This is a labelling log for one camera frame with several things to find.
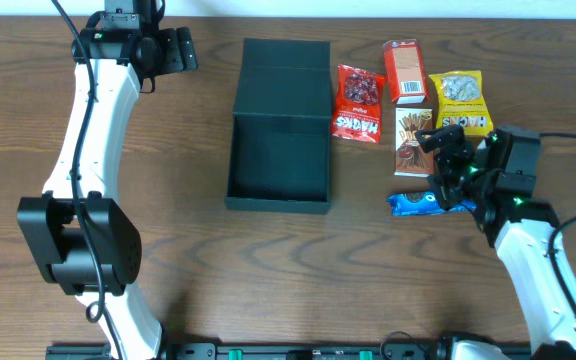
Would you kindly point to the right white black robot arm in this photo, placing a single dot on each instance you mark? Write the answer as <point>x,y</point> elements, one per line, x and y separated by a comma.
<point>533,254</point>

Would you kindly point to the brown Pocky box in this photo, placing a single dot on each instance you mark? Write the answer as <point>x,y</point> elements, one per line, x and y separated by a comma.
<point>410,160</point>

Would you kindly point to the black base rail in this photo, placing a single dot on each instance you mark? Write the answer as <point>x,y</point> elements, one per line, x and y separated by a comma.
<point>210,351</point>

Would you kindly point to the yellow Hacks candy bag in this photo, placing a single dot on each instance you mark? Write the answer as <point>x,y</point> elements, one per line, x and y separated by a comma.
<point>461,102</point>

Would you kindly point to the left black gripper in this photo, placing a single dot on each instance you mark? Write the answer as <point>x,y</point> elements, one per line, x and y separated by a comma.
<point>169,51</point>

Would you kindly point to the black gift box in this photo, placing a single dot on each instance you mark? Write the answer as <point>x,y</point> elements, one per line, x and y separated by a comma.
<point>281,142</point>

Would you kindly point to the red Hacks candy bag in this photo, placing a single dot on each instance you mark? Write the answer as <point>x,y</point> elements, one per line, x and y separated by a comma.
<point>358,105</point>

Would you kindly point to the blue Oreo cookie pack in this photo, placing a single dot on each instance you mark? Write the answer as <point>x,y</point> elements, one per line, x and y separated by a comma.
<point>423,204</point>

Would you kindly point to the red cardboard snack box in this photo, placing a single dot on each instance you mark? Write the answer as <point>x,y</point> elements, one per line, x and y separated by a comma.
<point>405,72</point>

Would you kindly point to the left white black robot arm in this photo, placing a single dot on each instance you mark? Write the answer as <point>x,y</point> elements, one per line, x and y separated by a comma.
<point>79,237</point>

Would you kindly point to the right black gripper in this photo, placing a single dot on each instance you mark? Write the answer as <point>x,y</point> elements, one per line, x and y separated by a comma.
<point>452,163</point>

